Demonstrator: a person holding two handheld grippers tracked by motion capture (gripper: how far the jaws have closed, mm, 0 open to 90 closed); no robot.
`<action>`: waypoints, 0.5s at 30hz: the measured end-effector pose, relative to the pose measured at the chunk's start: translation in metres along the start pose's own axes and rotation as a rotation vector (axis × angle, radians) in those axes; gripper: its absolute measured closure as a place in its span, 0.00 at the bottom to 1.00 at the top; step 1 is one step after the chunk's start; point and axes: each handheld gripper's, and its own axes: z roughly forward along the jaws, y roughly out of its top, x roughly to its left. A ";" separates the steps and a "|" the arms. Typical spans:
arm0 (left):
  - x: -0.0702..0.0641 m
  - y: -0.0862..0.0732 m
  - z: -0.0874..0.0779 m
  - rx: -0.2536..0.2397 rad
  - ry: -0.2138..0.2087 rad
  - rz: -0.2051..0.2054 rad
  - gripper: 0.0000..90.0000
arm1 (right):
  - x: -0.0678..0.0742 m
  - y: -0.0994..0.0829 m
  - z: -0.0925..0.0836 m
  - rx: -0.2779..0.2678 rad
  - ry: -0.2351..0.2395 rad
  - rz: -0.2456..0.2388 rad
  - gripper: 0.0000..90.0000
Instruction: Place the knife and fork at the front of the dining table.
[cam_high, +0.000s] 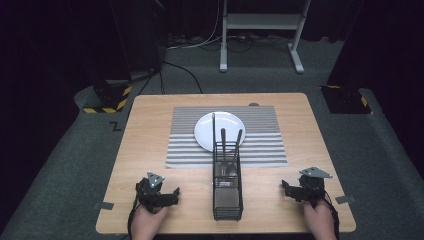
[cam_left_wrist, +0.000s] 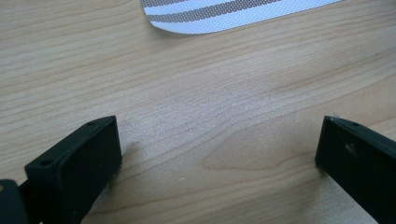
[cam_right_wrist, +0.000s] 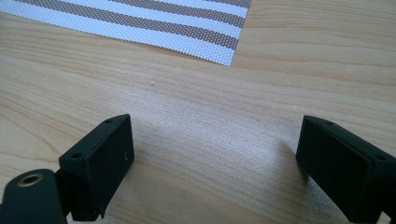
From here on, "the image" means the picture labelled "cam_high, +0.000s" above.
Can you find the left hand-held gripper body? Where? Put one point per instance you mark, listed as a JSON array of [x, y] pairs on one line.
[[150, 193]]

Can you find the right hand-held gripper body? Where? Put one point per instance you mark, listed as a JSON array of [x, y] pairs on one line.
[[311, 188]]

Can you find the person's left hand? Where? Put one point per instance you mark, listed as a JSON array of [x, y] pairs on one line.
[[148, 223]]

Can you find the person's right hand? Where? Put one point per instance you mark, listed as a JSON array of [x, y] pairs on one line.
[[318, 221]]

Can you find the grey tape piece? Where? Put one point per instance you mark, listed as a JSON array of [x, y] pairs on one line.
[[345, 199], [104, 205]]

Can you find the grey striped placemat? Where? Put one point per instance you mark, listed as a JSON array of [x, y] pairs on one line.
[[186, 156]]

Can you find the white round plate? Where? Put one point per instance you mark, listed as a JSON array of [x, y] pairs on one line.
[[205, 133]]

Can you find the metal spoon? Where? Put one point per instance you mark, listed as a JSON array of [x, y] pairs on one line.
[[239, 136]]

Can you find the thin metal knife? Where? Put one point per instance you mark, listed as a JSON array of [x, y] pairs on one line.
[[213, 130]]

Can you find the black yellow striped base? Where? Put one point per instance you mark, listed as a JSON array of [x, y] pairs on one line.
[[345, 100], [115, 103]]

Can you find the dark upright panel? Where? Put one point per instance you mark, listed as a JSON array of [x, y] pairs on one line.
[[140, 36]]

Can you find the white metal stand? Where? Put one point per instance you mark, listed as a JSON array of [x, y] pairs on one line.
[[263, 21]]

